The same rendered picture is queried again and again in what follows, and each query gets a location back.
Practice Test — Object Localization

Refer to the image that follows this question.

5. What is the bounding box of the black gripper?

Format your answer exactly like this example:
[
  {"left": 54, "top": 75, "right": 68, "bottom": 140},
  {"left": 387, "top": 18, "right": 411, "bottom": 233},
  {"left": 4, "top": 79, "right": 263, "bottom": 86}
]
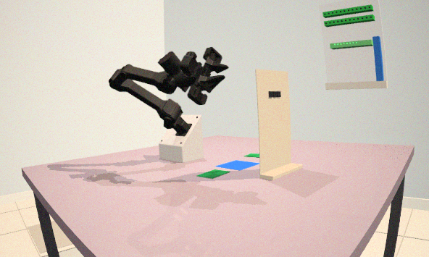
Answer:
[{"left": 183, "top": 47, "right": 229, "bottom": 105}]

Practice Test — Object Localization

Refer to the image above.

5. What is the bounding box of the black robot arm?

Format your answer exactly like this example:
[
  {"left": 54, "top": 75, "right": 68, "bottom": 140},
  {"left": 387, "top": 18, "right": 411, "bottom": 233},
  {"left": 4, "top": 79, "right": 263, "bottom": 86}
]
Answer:
[{"left": 109, "top": 51, "right": 202, "bottom": 136}]

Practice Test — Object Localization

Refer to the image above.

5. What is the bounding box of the beige panel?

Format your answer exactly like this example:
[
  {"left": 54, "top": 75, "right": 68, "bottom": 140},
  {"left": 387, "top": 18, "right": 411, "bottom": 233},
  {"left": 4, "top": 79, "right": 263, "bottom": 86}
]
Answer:
[{"left": 255, "top": 69, "right": 303, "bottom": 180}]

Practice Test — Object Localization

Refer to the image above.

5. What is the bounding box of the blue flat square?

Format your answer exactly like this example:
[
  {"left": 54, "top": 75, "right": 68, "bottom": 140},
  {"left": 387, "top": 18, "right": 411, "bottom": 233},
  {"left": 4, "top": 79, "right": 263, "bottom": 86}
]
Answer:
[{"left": 216, "top": 160, "right": 259, "bottom": 171}]

